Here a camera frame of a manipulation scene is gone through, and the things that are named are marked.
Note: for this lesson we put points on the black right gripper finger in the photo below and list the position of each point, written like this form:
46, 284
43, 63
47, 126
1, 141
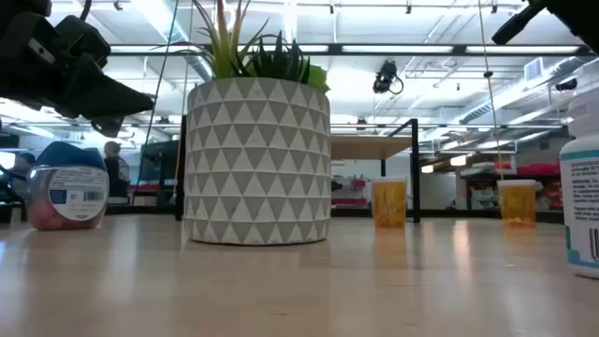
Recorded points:
519, 23

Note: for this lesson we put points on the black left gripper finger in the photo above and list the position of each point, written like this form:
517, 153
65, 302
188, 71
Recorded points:
103, 98
108, 126

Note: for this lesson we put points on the clear bottle with blue lid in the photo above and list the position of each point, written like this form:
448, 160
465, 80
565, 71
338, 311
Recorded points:
70, 196

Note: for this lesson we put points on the white medicine bottle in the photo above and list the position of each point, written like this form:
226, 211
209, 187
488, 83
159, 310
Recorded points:
582, 196

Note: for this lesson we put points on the orange pill bottle white cap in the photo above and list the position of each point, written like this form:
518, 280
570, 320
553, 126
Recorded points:
389, 206
517, 206

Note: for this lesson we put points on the wooden shelf with black legs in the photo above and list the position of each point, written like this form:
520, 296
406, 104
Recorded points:
365, 147

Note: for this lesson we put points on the person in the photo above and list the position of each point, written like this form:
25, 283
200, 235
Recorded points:
114, 171

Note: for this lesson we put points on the white ceiling air vent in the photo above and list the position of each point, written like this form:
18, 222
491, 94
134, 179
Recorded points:
533, 69

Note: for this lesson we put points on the black monitor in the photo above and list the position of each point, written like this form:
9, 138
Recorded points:
159, 164

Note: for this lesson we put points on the storage rack with red bins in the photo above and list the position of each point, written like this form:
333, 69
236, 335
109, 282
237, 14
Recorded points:
538, 169

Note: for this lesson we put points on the succulent in triangle-patterned pot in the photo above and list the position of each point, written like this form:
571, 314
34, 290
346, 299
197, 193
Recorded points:
257, 164

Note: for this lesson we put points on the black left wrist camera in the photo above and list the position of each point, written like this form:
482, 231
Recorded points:
86, 42

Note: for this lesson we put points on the black ceiling light rail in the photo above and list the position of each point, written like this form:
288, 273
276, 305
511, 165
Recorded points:
461, 49

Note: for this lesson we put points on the black hanging camera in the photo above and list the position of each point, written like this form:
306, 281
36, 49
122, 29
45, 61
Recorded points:
384, 77

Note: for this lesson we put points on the black metal table frame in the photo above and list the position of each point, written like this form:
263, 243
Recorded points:
444, 214

